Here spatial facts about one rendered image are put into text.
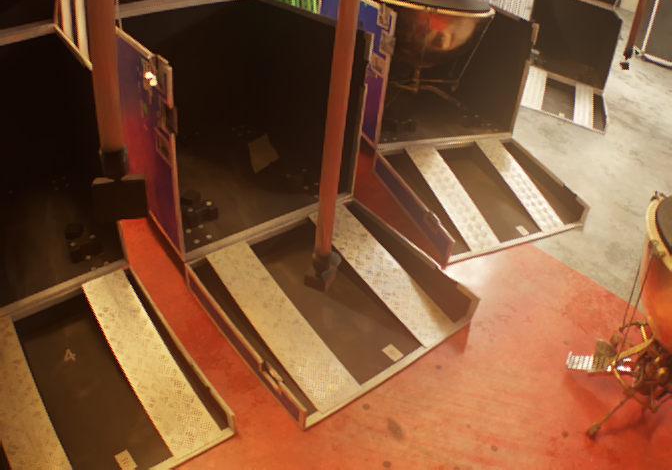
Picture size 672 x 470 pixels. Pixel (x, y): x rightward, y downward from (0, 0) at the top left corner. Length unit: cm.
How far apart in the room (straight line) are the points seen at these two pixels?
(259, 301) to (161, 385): 51
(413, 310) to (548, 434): 76
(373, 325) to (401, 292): 19
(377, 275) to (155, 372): 99
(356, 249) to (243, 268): 49
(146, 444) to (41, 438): 36
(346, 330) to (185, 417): 73
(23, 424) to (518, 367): 183
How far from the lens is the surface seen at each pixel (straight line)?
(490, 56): 352
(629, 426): 212
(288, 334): 185
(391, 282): 210
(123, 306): 192
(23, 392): 184
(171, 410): 171
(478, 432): 182
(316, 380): 178
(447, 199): 266
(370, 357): 190
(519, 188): 297
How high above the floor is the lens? 149
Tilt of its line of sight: 35 degrees down
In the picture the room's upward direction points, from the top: 8 degrees clockwise
